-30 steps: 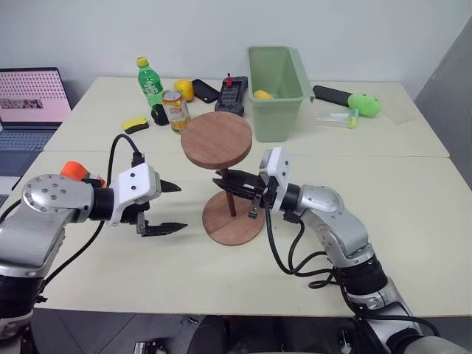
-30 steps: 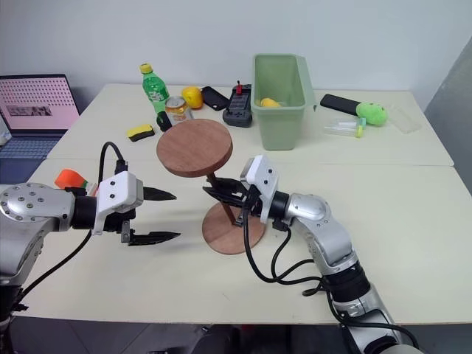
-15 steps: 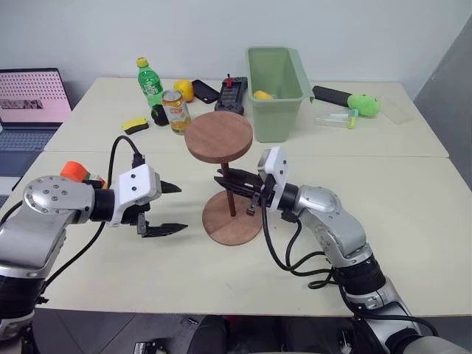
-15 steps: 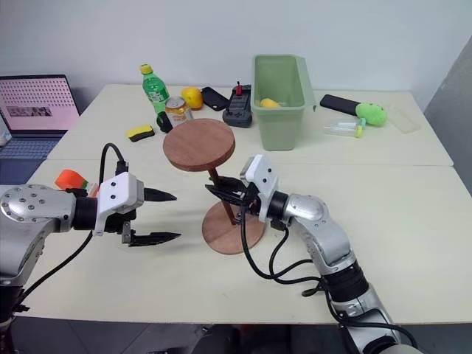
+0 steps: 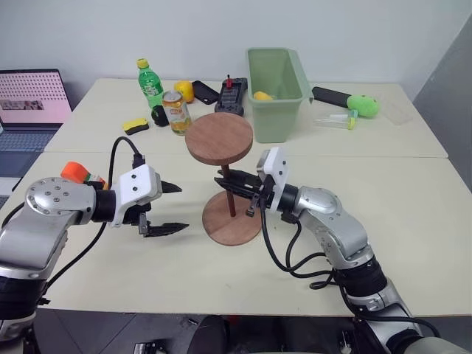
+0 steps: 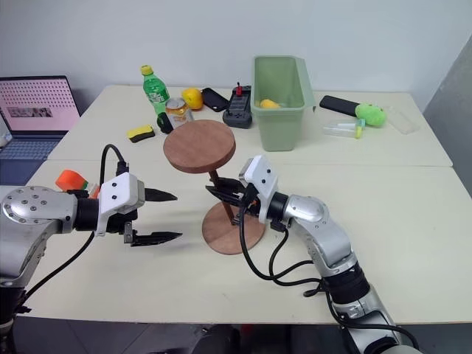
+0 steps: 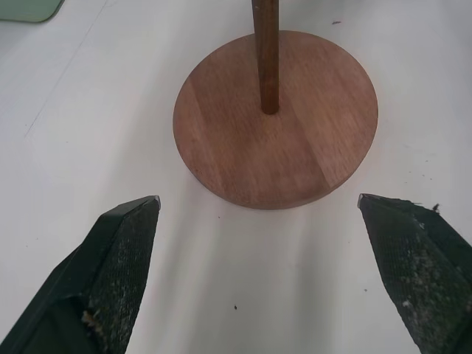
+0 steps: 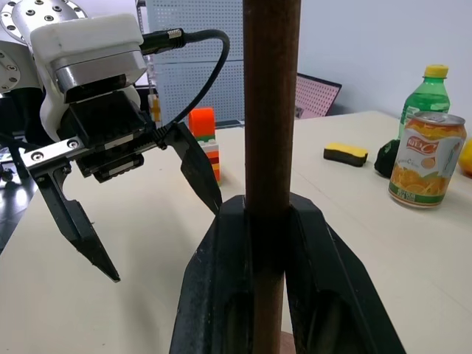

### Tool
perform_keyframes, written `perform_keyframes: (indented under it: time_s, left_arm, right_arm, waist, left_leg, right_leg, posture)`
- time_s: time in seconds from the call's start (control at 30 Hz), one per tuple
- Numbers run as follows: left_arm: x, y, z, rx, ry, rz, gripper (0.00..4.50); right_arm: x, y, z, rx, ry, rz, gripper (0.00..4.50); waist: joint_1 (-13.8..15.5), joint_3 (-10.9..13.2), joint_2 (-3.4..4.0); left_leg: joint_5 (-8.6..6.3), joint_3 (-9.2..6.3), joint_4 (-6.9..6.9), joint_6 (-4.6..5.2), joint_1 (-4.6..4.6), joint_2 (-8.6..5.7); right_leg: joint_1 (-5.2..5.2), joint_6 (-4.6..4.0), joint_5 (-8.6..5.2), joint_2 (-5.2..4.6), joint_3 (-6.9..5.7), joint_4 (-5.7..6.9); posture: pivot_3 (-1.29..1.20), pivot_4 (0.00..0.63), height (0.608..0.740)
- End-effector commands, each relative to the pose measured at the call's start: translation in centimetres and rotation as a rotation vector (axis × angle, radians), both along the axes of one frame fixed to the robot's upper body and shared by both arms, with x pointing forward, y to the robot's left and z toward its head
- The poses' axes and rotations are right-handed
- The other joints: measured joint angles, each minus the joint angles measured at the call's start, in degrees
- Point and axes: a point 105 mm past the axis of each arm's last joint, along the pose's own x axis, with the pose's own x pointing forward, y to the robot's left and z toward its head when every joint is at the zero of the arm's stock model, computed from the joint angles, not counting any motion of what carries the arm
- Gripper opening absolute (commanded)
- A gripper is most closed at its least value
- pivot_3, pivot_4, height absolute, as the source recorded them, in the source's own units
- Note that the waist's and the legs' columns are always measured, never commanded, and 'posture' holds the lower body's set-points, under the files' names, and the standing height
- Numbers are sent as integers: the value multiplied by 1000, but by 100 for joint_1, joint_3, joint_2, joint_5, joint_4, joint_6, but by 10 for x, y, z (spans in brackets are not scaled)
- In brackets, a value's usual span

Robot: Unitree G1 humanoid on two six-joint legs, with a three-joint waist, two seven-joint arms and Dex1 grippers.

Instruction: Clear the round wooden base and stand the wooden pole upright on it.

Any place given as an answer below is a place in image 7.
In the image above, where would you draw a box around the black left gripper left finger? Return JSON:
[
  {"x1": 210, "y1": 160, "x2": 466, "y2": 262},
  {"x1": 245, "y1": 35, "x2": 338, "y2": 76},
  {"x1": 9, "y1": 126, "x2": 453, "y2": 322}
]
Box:
[{"x1": 0, "y1": 195, "x2": 162, "y2": 354}]

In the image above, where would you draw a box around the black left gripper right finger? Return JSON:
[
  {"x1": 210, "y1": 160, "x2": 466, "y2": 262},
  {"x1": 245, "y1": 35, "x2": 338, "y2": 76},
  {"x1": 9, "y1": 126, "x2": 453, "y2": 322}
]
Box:
[{"x1": 357, "y1": 193, "x2": 472, "y2": 354}]

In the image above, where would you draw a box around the round wooden base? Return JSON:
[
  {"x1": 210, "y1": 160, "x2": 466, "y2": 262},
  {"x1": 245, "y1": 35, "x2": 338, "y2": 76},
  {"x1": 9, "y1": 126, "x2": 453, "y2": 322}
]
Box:
[{"x1": 172, "y1": 29, "x2": 379, "y2": 210}]

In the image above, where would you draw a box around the dark wooden pole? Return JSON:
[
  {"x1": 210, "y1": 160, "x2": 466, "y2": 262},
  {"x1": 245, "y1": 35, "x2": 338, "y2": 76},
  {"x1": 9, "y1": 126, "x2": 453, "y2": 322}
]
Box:
[{"x1": 251, "y1": 0, "x2": 280, "y2": 114}]

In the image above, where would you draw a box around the pale green tray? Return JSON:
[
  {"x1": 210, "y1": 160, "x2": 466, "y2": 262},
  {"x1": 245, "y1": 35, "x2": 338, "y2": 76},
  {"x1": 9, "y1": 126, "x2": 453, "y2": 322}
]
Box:
[{"x1": 0, "y1": 0, "x2": 63, "y2": 24}]

